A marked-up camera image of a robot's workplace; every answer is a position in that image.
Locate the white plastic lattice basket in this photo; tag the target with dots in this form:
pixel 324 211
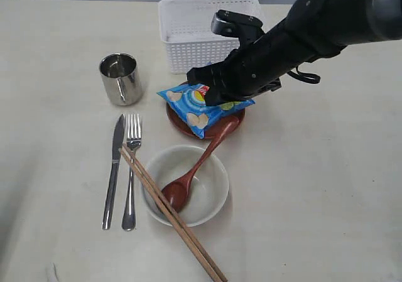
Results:
pixel 185 29

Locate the silver metal fork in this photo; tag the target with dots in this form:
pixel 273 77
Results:
pixel 133 142

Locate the silver metal table knife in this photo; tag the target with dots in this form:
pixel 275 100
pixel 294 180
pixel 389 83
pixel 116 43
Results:
pixel 117 141

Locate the silver foil packet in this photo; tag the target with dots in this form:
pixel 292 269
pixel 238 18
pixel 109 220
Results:
pixel 119 73

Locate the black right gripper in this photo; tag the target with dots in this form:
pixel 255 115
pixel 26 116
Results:
pixel 253 69

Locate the blue potato chips bag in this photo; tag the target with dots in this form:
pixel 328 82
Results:
pixel 188 102

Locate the brown wooden spoon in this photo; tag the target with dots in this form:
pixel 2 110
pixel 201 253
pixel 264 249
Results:
pixel 177 191

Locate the dark brown round plate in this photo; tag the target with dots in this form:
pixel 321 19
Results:
pixel 209 134

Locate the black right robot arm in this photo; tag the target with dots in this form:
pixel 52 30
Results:
pixel 312 29

